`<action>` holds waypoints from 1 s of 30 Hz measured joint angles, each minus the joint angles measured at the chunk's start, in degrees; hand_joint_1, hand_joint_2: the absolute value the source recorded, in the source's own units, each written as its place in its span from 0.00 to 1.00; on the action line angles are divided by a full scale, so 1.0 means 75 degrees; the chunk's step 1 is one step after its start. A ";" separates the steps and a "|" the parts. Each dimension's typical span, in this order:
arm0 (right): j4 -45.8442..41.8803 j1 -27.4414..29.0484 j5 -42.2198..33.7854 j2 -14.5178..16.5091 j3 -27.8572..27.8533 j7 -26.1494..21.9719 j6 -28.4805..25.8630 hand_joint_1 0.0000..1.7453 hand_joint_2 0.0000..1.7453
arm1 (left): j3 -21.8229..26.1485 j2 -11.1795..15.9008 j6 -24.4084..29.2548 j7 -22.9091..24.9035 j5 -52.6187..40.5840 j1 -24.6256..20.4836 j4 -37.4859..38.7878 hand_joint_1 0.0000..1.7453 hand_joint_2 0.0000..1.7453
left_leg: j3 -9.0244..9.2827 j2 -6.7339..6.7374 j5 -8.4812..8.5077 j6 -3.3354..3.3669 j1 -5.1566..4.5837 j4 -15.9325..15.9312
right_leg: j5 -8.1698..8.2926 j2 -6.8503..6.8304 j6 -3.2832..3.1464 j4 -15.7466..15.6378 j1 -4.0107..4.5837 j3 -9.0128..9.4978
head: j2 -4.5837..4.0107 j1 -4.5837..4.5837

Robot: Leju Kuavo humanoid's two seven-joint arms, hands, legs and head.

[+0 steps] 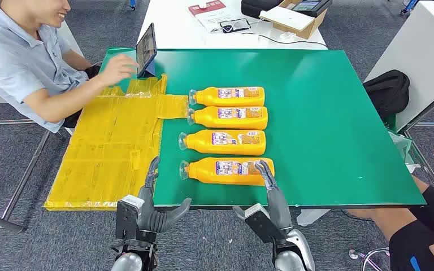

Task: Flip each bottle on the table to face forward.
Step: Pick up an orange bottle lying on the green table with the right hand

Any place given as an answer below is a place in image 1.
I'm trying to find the yellow taped cardboard sheet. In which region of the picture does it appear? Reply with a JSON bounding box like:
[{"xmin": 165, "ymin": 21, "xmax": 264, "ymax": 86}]
[{"xmin": 44, "ymin": 74, "xmax": 190, "ymax": 212}]

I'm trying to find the green table mat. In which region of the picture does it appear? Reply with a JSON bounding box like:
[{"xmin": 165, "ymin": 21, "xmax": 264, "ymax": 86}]
[{"xmin": 98, "ymin": 47, "xmax": 427, "ymax": 209}]

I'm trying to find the blue chair base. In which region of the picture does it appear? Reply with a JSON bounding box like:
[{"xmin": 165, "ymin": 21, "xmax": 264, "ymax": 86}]
[{"xmin": 400, "ymin": 0, "xmax": 420, "ymax": 16}]

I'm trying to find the white desk with metal frame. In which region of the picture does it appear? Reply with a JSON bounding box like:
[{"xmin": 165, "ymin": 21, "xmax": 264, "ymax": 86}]
[{"xmin": 363, "ymin": 0, "xmax": 434, "ymax": 132}]

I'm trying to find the black backpack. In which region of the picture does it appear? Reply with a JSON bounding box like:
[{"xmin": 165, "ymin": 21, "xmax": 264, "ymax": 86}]
[{"xmin": 363, "ymin": 69, "xmax": 411, "ymax": 120}]

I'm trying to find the white paper sheet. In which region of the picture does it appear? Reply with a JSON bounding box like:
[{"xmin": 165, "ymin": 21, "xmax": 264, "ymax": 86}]
[{"xmin": 195, "ymin": 6, "xmax": 242, "ymax": 33}]

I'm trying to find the black cable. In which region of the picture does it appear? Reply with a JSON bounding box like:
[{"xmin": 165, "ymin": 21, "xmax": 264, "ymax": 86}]
[{"xmin": 241, "ymin": 32, "xmax": 328, "ymax": 49}]

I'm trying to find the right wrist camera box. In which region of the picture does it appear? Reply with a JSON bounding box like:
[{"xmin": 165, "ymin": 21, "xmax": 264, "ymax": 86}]
[{"xmin": 244, "ymin": 203, "xmax": 286, "ymax": 244}]

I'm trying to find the white table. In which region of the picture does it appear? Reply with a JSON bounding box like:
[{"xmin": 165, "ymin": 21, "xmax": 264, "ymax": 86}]
[{"xmin": 137, "ymin": 0, "xmax": 329, "ymax": 50}]

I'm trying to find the orange detergent bottle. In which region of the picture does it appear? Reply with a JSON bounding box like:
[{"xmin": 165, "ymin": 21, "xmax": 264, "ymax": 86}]
[
  {"xmin": 188, "ymin": 86, "xmax": 266, "ymax": 108},
  {"xmin": 179, "ymin": 157, "xmax": 275, "ymax": 187},
  {"xmin": 186, "ymin": 106, "xmax": 268, "ymax": 130},
  {"xmin": 177, "ymin": 129, "xmax": 267, "ymax": 156}
]

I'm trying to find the red booklet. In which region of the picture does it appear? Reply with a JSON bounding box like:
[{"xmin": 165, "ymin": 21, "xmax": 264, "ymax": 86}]
[{"xmin": 188, "ymin": 0, "xmax": 227, "ymax": 16}]

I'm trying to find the metal desk leg frame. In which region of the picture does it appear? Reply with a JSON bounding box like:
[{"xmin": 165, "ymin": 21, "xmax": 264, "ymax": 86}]
[{"xmin": 0, "ymin": 119, "xmax": 52, "ymax": 234}]

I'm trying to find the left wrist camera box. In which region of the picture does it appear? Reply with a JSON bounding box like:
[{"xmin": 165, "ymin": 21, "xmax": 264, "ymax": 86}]
[{"xmin": 115, "ymin": 194, "xmax": 145, "ymax": 240}]

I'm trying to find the cardboard box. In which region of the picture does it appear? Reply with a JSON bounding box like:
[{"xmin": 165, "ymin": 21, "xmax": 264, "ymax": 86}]
[{"xmin": 271, "ymin": 0, "xmax": 333, "ymax": 40}]

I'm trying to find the person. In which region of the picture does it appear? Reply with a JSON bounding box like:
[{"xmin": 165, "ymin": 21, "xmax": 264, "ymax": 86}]
[
  {"xmin": 346, "ymin": 146, "xmax": 434, "ymax": 271},
  {"xmin": 0, "ymin": 0, "xmax": 140, "ymax": 134}
]

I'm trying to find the clear plastic bag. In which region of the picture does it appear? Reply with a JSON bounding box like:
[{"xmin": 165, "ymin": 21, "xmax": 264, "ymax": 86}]
[{"xmin": 387, "ymin": 130, "xmax": 422, "ymax": 174}]

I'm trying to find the white flat box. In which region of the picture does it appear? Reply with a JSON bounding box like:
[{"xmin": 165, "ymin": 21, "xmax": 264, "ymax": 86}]
[{"xmin": 259, "ymin": 6, "xmax": 316, "ymax": 32}]

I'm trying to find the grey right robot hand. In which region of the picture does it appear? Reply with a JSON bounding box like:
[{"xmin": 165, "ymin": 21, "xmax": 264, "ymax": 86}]
[{"xmin": 254, "ymin": 160, "xmax": 293, "ymax": 233}]

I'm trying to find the chrome stool base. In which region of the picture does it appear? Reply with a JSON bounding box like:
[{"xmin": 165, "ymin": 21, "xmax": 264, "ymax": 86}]
[{"xmin": 348, "ymin": 247, "xmax": 390, "ymax": 271}]

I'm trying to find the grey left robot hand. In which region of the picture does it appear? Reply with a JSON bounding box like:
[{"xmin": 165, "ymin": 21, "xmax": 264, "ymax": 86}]
[{"xmin": 137, "ymin": 156, "xmax": 192, "ymax": 234}]

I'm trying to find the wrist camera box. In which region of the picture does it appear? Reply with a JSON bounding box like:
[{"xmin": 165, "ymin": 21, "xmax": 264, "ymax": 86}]
[
  {"xmin": 244, "ymin": 203, "xmax": 286, "ymax": 244},
  {"xmin": 115, "ymin": 194, "xmax": 145, "ymax": 240}
]

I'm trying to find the black zip case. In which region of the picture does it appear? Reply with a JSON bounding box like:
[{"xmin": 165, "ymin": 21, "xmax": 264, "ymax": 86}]
[{"xmin": 241, "ymin": 0, "xmax": 283, "ymax": 19}]

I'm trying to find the white table foot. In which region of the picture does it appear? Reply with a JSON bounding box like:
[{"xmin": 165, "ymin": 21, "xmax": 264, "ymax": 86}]
[{"xmin": 296, "ymin": 208, "xmax": 331, "ymax": 227}]

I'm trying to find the black screen terminal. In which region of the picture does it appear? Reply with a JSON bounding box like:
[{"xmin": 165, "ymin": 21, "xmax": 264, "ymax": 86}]
[{"xmin": 291, "ymin": 0, "xmax": 333, "ymax": 18}]

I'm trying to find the black tablet on stand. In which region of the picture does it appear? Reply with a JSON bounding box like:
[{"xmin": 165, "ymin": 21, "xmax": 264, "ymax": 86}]
[{"xmin": 136, "ymin": 23, "xmax": 158, "ymax": 79}]

